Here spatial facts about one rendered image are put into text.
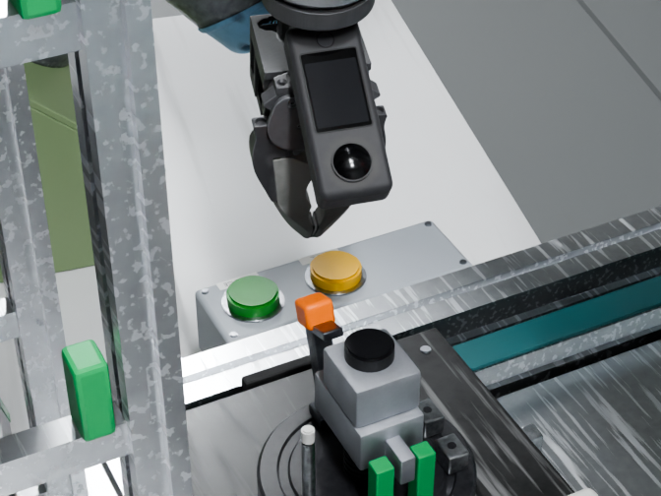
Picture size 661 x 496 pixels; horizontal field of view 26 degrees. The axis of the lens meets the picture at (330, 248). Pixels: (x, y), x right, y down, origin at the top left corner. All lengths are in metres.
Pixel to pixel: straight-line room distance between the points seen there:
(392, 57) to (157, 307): 1.15
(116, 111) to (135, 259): 0.06
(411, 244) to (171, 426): 0.67
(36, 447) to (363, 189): 0.42
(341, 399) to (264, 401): 0.15
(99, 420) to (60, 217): 0.78
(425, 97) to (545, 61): 1.82
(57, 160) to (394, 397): 0.48
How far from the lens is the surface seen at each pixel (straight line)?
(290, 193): 0.98
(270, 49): 0.94
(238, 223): 1.34
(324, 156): 0.87
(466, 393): 1.00
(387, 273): 1.12
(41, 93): 1.22
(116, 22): 0.41
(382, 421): 0.86
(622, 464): 1.05
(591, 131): 3.09
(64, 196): 1.25
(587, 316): 1.11
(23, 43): 0.40
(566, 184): 2.92
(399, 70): 1.57
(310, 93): 0.88
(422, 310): 1.08
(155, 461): 0.51
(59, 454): 0.50
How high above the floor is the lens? 1.66
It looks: 38 degrees down
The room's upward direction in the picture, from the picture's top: straight up
